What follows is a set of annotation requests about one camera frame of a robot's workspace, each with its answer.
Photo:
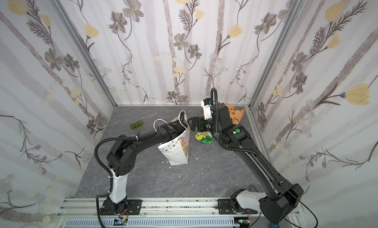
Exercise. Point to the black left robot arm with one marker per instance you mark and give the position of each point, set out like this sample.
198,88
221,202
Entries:
121,160

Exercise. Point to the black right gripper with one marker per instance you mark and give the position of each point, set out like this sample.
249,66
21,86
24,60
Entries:
199,124

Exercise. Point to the aluminium corner post right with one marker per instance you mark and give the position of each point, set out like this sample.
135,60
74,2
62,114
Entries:
279,44

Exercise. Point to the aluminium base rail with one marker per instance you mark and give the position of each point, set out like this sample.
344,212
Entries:
163,208

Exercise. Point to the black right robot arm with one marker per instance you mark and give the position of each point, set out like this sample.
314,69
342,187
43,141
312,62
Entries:
280,197

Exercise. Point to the aluminium corner post left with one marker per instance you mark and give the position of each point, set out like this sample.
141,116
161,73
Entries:
80,45

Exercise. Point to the aluminium corner post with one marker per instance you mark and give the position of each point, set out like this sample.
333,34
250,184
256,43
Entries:
279,44
80,45

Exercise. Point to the white paper bag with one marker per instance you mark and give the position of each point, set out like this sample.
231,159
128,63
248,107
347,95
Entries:
176,150

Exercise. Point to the green yellow candy packet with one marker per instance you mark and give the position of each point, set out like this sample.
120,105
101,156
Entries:
204,137

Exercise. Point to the orange snack packet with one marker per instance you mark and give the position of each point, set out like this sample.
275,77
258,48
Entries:
235,114

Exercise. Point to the white slotted cable duct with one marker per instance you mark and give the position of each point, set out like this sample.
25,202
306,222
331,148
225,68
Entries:
186,222

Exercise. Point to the green block on table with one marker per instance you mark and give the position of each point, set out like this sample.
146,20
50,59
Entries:
136,124

